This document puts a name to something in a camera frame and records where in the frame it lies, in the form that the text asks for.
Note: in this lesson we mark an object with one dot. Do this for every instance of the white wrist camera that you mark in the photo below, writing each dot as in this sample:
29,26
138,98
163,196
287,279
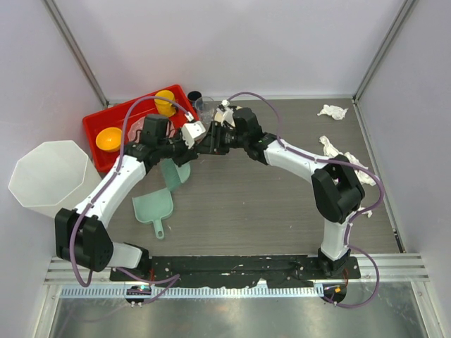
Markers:
224,103
192,131

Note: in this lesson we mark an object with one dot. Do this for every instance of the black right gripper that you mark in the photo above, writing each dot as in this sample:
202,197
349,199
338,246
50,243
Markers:
213,144

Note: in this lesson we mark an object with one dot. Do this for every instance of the cream round plate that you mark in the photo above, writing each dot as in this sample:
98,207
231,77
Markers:
224,115

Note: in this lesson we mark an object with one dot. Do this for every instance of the green dustpan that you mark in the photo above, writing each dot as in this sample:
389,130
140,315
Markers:
153,208

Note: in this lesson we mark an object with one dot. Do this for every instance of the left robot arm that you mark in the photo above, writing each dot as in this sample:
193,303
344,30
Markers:
81,233

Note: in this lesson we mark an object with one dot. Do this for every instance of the clear glass cup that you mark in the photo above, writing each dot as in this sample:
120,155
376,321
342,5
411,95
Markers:
205,107

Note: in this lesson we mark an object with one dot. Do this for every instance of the pink dotted plate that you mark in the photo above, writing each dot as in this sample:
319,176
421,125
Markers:
135,130

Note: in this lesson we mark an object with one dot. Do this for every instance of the white slotted cable duct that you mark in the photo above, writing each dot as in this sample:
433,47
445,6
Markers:
129,291

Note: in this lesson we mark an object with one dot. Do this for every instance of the black cup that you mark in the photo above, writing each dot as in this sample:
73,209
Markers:
193,96

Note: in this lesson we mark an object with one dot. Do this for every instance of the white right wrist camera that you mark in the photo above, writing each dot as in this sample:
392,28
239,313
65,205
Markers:
224,103

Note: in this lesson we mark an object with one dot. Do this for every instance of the green hand brush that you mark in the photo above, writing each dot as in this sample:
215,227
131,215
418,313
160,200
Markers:
173,175

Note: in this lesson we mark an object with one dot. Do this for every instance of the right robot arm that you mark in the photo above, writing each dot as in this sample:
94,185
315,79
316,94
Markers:
337,190

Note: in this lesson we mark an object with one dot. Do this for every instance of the yellow mug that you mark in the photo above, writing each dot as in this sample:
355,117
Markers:
164,103

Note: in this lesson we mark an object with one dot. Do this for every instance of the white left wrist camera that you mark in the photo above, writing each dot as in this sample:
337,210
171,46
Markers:
192,131

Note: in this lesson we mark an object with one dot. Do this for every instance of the orange bowl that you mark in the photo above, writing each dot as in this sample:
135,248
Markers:
109,139

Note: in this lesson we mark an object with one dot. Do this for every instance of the white translucent waste bin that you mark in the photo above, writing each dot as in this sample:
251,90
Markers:
52,176

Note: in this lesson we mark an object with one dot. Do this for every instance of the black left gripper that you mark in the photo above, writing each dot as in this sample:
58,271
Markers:
187,155

